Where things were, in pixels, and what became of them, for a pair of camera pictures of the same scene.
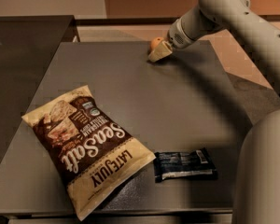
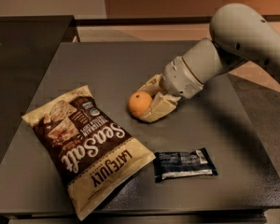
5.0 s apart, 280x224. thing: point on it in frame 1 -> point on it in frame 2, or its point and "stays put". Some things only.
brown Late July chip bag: [94, 160] stays put
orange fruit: [156, 42] -> [139, 103]
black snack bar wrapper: [196, 162] stays put
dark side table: [21, 49] stays put
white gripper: [179, 36] -> [178, 77]
